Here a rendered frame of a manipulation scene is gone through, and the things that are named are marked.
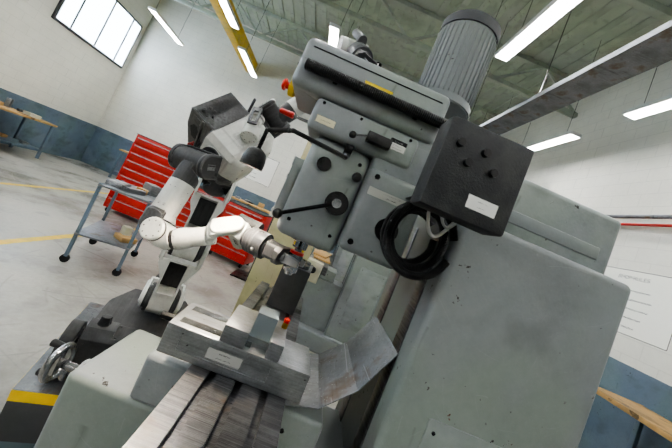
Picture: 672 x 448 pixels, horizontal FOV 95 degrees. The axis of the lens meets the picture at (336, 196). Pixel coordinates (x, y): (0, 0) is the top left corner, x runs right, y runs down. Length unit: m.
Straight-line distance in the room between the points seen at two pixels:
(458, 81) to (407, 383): 0.87
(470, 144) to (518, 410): 0.69
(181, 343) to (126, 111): 11.51
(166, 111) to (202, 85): 1.42
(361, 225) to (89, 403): 0.84
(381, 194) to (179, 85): 11.04
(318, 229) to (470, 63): 0.70
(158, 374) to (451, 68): 1.20
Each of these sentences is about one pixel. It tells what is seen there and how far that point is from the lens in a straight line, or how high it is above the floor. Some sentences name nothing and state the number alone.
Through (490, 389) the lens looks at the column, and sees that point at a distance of 1.00.
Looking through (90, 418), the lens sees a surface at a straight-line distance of 1.16.
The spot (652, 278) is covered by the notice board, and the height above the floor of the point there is 2.31.
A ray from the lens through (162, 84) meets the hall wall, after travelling 11.96.
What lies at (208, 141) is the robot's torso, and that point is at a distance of 1.31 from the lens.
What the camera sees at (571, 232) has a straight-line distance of 1.19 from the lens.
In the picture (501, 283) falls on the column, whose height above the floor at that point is 1.43.
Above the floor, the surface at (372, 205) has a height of 1.49.
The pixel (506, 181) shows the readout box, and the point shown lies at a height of 1.63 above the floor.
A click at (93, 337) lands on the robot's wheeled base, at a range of 1.70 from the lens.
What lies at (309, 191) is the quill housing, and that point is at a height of 1.46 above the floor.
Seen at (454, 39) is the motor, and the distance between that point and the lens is 1.18.
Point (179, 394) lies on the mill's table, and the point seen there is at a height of 0.98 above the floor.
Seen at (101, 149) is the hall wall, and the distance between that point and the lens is 12.28.
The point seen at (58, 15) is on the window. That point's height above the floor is 3.28.
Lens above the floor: 1.41
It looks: 4 degrees up
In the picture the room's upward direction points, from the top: 23 degrees clockwise
